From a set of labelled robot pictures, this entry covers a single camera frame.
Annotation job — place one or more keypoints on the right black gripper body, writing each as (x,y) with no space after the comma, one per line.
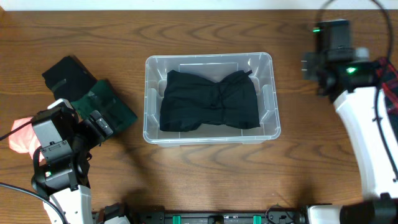
(322,71)

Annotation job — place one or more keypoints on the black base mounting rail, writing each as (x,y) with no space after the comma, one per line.
(121,213)

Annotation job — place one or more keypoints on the dark green garment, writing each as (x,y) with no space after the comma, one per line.
(101,98)

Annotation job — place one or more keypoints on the pink garment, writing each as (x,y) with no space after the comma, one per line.
(24,141)

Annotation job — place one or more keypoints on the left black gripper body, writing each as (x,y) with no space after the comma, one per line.
(101,123)

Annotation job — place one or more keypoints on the large black garment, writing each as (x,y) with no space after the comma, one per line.
(191,101)

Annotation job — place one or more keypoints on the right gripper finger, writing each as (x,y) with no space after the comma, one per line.
(309,74)
(310,60)

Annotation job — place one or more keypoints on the clear plastic storage container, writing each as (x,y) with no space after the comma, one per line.
(213,67)

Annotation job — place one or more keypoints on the red navy plaid garment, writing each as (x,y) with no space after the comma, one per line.
(388,75)

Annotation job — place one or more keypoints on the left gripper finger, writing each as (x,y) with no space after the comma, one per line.
(96,116)
(104,127)

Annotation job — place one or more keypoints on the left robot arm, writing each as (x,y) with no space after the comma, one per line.
(61,163)

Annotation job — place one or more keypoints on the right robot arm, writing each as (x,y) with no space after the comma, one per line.
(360,93)

